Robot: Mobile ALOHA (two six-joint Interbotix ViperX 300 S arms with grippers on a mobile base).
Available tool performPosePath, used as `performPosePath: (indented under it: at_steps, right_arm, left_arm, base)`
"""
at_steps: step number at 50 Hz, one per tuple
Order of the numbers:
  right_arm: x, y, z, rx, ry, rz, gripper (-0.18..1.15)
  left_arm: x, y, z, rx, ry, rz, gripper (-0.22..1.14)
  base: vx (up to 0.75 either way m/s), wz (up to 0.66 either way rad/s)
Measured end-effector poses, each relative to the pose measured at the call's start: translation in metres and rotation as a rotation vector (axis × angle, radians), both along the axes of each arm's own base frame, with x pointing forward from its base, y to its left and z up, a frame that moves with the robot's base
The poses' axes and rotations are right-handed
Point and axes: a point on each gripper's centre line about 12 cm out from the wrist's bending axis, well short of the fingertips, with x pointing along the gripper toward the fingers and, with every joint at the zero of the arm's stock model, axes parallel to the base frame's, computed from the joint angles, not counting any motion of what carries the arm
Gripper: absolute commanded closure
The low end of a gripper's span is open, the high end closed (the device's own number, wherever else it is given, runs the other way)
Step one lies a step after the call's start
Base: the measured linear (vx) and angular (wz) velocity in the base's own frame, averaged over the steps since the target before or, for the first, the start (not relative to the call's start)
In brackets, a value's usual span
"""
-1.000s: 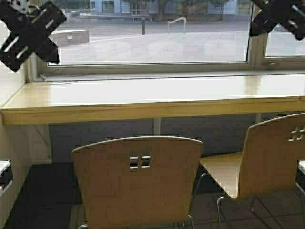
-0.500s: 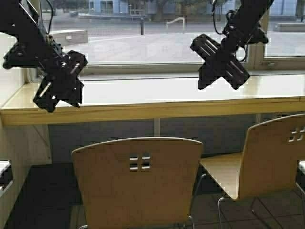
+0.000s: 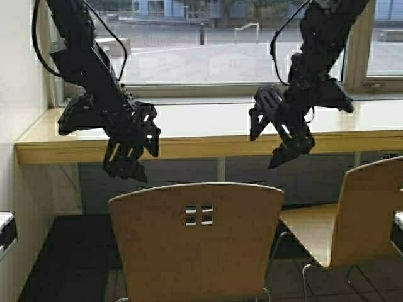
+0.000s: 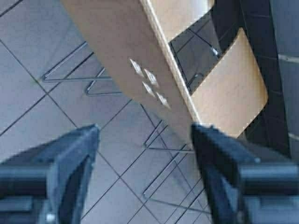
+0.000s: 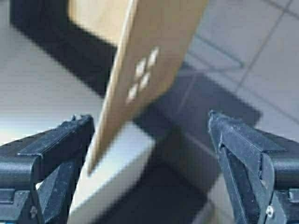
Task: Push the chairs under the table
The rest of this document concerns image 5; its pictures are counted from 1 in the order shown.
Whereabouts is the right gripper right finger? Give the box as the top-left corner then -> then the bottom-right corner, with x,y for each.
208,110 -> 286,224

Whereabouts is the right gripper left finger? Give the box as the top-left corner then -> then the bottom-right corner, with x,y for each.
17,114 -> 95,224

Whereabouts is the light wood plywood chair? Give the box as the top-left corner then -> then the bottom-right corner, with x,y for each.
67,0 -> 208,174

